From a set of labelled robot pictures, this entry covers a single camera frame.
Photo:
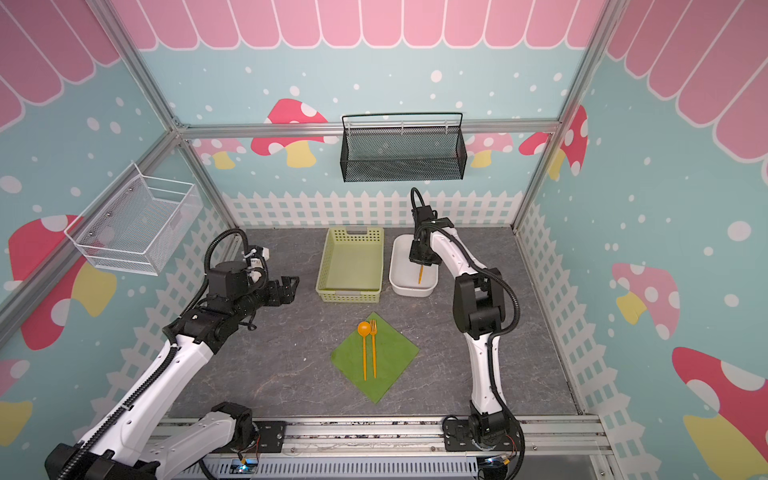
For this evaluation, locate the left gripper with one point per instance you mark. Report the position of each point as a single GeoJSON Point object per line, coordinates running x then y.
{"type": "Point", "coordinates": [276, 299]}

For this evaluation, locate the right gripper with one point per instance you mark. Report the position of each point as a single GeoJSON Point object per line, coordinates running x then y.
{"type": "Point", "coordinates": [423, 255]}

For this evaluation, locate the orange plastic spoon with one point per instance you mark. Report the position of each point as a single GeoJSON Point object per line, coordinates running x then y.
{"type": "Point", "coordinates": [364, 330]}

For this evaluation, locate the orange plastic fork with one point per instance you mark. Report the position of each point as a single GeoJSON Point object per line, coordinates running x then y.
{"type": "Point", "coordinates": [373, 334]}

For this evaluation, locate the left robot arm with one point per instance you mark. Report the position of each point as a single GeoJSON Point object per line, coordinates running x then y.
{"type": "Point", "coordinates": [236, 284]}

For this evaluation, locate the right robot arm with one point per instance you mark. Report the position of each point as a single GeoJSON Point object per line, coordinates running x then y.
{"type": "Point", "coordinates": [484, 308]}

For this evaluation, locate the green paper napkin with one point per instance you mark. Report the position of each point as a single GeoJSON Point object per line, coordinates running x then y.
{"type": "Point", "coordinates": [394, 354]}

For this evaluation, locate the white plastic tub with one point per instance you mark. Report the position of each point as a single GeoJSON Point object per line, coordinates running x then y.
{"type": "Point", "coordinates": [403, 274]}

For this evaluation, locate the green perforated plastic basket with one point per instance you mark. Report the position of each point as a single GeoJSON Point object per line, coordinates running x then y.
{"type": "Point", "coordinates": [352, 264]}

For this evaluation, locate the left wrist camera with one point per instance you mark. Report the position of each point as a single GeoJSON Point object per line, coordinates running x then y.
{"type": "Point", "coordinates": [256, 262]}

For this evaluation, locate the black wire mesh basket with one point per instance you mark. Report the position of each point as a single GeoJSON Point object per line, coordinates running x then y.
{"type": "Point", "coordinates": [409, 146]}

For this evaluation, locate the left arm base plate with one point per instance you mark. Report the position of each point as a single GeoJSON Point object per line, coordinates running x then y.
{"type": "Point", "coordinates": [265, 436]}

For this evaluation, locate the white wire mesh basket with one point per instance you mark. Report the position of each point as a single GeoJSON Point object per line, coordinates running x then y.
{"type": "Point", "coordinates": [136, 224]}

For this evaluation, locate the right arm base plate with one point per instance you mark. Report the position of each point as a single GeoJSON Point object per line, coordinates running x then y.
{"type": "Point", "coordinates": [463, 434]}

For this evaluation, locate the aluminium mounting rail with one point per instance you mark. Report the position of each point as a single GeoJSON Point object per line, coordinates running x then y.
{"type": "Point", "coordinates": [410, 447]}

